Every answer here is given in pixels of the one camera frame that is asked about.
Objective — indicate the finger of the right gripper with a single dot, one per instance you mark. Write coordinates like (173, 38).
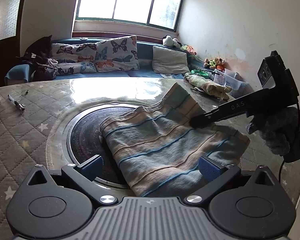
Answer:
(208, 118)

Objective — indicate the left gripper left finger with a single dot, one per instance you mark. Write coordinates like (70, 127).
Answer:
(82, 178)

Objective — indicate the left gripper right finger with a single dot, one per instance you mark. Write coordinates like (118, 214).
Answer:
(219, 179)

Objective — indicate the striped blue beige garment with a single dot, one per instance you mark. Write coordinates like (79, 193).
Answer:
(158, 151)

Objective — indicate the gloved right hand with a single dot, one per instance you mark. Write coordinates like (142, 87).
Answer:
(281, 132)

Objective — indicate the black round induction cooktop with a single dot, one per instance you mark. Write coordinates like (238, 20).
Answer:
(84, 141)

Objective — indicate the folded yellow beige cloth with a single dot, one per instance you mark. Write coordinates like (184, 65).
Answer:
(208, 86)

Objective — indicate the clear plastic storage box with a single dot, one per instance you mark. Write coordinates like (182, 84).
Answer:
(224, 79)

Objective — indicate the brown green plush toy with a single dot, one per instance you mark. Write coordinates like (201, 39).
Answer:
(216, 63)

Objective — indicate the grey plain cushion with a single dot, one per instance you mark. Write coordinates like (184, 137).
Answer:
(167, 61)

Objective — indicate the orange green plush toy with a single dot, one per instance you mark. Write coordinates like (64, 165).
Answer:
(189, 49)

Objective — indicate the blue sofa bench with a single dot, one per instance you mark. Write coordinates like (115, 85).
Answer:
(145, 57)

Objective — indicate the grey quilted star table cover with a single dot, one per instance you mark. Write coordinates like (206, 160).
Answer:
(36, 202)

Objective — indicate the white plush toy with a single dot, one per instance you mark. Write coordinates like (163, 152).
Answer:
(168, 41)

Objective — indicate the small pen on table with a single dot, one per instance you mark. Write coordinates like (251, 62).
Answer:
(18, 105)

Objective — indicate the large butterfly print pillow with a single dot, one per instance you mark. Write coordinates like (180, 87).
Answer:
(117, 54)

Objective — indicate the black bag on sofa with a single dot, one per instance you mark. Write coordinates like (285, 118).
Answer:
(37, 56)

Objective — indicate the small butterfly print pillow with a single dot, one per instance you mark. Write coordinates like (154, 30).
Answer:
(74, 58)

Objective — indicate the blue chair back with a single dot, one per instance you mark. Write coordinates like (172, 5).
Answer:
(18, 74)

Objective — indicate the window with green frame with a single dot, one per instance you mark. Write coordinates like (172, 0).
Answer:
(162, 14)

